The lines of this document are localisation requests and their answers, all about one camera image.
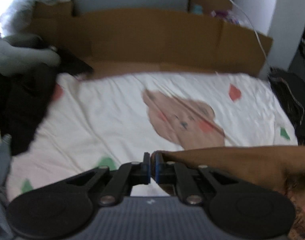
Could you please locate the brown printed t-shirt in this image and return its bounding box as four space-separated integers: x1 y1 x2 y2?
151 146 305 239

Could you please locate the cream bear print bedsheet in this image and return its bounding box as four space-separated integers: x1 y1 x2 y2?
6 73 297 200

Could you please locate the dark grey pillow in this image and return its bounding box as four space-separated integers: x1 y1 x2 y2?
0 64 57 156

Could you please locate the brown cardboard sheet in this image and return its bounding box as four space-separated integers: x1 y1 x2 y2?
27 2 273 78

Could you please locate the blue denim garment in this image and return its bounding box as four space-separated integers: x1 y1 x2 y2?
0 134 14 239

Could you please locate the black folded garment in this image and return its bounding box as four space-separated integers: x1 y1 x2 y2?
268 67 305 146

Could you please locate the teal cap bottle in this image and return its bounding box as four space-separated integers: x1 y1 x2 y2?
190 4 203 15

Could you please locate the purple detergent bag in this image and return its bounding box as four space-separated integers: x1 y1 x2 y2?
210 10 240 25

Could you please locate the white power cable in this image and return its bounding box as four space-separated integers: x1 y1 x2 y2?
212 0 269 63

